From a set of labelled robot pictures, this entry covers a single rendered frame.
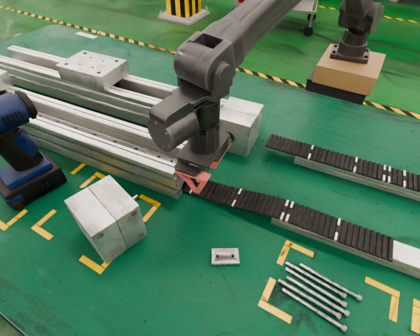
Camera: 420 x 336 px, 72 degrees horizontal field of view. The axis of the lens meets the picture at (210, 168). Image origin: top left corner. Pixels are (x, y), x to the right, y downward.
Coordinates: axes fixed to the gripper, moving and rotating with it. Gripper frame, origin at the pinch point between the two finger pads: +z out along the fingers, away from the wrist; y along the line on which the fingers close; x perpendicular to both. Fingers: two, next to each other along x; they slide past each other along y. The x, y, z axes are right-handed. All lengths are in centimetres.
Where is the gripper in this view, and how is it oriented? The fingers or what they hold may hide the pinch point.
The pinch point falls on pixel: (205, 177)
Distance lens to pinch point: 60.7
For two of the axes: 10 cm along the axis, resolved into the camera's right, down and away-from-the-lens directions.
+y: -4.3, 6.5, -6.3
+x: 9.0, 3.0, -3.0
